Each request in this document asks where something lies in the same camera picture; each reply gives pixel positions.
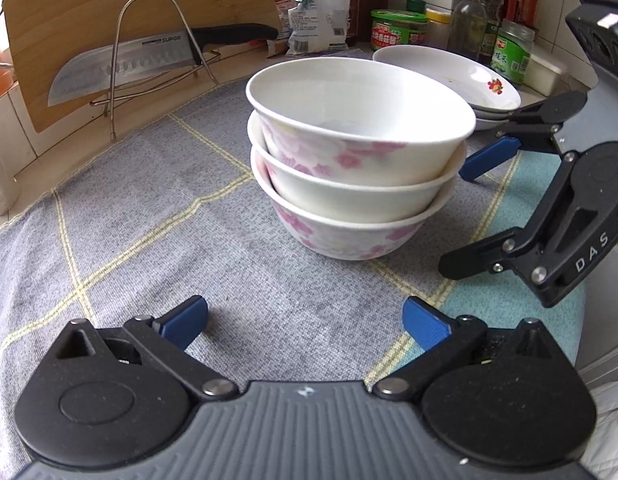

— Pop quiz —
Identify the checked grey and teal cloth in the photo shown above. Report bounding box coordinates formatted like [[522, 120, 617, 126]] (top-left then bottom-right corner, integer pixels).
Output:
[[0, 47, 590, 411]]

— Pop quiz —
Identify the white plate with fruit print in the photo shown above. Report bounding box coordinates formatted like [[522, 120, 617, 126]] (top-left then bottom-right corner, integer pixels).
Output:
[[472, 102, 520, 122], [373, 45, 522, 112], [474, 115, 510, 132]]

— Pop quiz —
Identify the white plastic container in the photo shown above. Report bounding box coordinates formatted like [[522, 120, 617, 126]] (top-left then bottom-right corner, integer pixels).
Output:
[[526, 52, 570, 97]]

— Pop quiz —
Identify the red and white food bag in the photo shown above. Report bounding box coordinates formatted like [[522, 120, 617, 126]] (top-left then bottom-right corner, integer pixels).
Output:
[[270, 0, 320, 58]]

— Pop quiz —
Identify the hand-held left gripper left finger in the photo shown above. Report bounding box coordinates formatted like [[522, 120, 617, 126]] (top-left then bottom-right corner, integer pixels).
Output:
[[54, 295, 240, 403]]

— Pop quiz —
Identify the green-labelled glass jar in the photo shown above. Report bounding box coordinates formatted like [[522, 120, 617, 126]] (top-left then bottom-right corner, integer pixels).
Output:
[[490, 20, 536, 86]]

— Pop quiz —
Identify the yellow-lidded spice jar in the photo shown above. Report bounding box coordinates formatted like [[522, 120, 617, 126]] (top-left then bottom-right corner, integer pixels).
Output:
[[425, 7, 452, 51]]

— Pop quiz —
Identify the white bowl with pink flowers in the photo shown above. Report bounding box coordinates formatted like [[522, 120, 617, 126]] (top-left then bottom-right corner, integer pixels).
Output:
[[245, 56, 476, 187], [247, 110, 467, 223], [250, 147, 457, 262]]

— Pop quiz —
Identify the black-handled kitchen knife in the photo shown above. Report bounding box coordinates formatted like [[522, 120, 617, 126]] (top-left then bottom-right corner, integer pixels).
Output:
[[48, 23, 280, 107]]

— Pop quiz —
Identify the white and green food bag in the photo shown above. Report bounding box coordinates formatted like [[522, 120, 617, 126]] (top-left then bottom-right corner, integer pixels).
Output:
[[286, 0, 357, 56]]

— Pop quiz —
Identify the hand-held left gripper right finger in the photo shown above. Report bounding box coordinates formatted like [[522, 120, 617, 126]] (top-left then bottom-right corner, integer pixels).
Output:
[[373, 296, 565, 403]]

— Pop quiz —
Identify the metal wire rack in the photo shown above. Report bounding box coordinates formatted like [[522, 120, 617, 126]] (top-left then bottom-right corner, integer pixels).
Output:
[[89, 0, 222, 143]]

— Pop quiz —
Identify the green-lidded round tub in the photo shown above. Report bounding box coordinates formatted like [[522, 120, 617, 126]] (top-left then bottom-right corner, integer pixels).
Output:
[[370, 8, 429, 52]]

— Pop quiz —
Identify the clear glass bottle red cap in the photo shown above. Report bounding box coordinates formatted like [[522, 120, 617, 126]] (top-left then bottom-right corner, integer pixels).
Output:
[[451, 0, 490, 66]]

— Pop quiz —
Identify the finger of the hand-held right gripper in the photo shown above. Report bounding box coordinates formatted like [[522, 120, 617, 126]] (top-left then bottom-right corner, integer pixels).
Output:
[[459, 102, 565, 183], [438, 152, 581, 281]]

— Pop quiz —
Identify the bamboo cutting board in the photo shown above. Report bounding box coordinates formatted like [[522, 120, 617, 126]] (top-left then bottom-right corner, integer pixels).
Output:
[[0, 0, 285, 133]]

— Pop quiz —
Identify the white quilted clothing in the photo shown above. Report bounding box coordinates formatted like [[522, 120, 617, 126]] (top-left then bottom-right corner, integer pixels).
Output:
[[586, 375, 618, 461]]

